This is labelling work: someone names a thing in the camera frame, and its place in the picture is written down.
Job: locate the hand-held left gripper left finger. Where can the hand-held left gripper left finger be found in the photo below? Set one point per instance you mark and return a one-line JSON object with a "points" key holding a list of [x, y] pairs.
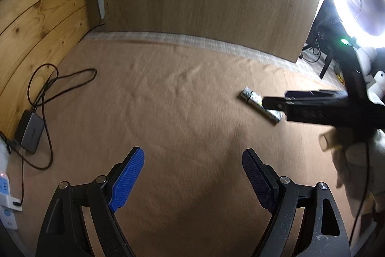
{"points": [[127, 178]]}

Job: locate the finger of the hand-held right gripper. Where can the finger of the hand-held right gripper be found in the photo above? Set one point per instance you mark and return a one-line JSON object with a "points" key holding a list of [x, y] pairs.
{"points": [[309, 111], [315, 94]]}

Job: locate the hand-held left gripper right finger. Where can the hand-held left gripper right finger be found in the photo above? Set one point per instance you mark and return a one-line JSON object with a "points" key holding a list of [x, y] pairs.
{"points": [[258, 181]]}

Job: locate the battery pack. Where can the battery pack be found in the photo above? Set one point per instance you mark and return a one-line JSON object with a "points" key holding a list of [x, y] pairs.
{"points": [[251, 97]]}

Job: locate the person's right hand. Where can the person's right hand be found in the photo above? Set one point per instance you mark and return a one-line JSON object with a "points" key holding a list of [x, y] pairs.
{"points": [[352, 166]]}

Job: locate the small penguin plush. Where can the small penguin plush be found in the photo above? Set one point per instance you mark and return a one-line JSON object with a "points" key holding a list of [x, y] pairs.
{"points": [[377, 81]]}

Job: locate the black tripod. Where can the black tripod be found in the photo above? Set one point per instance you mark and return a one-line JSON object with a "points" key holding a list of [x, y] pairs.
{"points": [[326, 64]]}

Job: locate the large penguin plush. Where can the large penguin plush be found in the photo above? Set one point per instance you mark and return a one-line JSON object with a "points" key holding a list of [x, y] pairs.
{"points": [[367, 59]]}

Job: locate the grey charger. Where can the grey charger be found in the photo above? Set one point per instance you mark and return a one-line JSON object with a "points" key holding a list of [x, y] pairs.
{"points": [[31, 130]]}

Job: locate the white plug adapter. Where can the white plug adapter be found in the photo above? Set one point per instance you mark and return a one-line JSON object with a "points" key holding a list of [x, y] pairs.
{"points": [[9, 201]]}

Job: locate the white power strip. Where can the white power strip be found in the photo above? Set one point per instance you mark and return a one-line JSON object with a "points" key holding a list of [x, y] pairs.
{"points": [[6, 184]]}

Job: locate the pine wood panel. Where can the pine wood panel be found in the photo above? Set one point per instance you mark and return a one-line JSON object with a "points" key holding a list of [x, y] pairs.
{"points": [[39, 28]]}

